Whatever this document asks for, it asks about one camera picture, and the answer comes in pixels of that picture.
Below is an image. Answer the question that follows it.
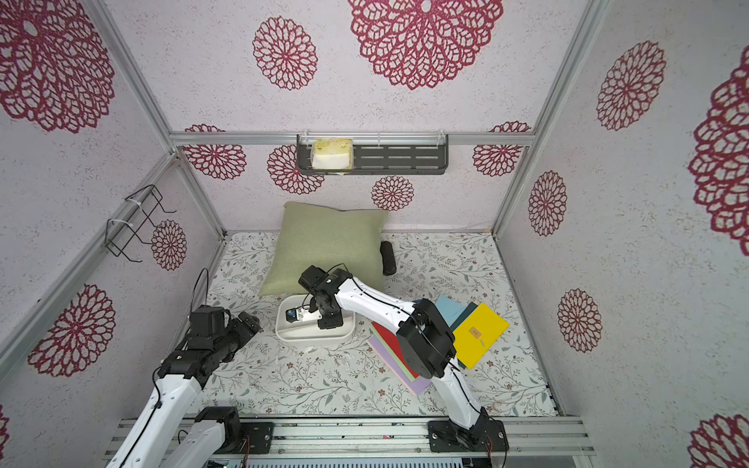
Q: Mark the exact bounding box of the dark green envelope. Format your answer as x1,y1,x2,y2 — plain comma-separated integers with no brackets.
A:
451,302,478,370

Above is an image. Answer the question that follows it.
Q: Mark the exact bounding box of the yellow envelope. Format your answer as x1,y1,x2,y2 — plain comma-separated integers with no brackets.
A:
458,303,509,369

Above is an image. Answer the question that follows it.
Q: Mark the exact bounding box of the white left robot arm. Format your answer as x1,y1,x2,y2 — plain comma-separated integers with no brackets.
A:
108,305,261,467

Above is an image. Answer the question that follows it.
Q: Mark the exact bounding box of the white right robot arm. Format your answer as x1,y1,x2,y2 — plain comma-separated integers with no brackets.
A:
284,264,507,452

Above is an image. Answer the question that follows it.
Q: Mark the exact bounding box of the white plastic storage box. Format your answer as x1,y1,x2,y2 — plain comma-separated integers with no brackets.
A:
275,294,356,346

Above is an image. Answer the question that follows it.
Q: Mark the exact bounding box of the green square pillow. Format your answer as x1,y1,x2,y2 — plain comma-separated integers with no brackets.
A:
259,202,388,296

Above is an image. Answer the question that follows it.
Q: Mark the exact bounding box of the small black cylinder object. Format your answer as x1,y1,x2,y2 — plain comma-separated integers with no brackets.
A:
380,241,397,277

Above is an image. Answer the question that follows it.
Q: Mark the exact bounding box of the light green envelope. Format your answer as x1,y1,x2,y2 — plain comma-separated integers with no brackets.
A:
369,328,417,383

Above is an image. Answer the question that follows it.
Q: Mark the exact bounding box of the red envelope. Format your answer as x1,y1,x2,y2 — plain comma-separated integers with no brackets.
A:
372,322,419,381

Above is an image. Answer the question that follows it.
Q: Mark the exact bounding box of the light blue envelope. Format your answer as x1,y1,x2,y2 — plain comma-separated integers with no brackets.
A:
435,296,466,327

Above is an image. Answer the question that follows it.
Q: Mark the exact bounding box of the yellow white sponge block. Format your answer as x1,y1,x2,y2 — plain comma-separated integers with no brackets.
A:
311,138,354,171

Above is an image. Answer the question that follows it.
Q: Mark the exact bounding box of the lilac envelope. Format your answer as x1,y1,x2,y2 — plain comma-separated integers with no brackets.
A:
369,335,432,397

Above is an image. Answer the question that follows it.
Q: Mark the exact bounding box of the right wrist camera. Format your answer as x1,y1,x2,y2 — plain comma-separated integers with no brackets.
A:
285,305,321,324

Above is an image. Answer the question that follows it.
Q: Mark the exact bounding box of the aluminium front rail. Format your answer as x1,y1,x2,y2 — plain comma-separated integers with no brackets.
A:
103,416,597,460

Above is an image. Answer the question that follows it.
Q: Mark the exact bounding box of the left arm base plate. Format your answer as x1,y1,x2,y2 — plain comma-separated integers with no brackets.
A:
235,422,275,456

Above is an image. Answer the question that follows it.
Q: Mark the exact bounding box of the black wire wall rack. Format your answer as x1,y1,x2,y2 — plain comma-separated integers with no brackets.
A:
103,183,177,263

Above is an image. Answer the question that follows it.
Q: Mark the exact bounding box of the black wall shelf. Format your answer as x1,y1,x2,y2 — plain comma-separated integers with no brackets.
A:
296,133,450,176

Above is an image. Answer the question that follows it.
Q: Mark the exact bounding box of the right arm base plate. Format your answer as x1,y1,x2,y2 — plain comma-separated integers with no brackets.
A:
427,419,509,454

